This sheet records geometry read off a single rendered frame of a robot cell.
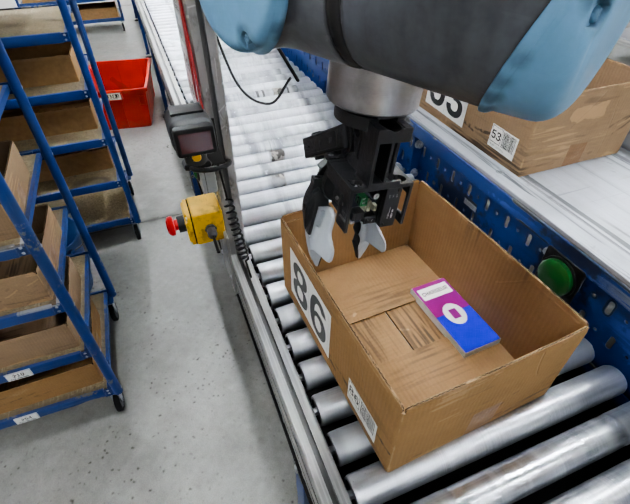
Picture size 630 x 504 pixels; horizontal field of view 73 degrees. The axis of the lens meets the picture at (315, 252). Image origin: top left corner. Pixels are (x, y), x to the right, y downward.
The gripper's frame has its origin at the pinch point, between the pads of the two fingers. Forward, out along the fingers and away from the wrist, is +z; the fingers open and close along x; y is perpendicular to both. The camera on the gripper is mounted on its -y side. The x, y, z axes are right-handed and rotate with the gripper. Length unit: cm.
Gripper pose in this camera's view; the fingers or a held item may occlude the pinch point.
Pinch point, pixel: (336, 249)
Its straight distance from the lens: 55.7
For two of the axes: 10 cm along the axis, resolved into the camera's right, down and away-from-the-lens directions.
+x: 9.2, -1.7, 3.4
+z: -1.0, 7.7, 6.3
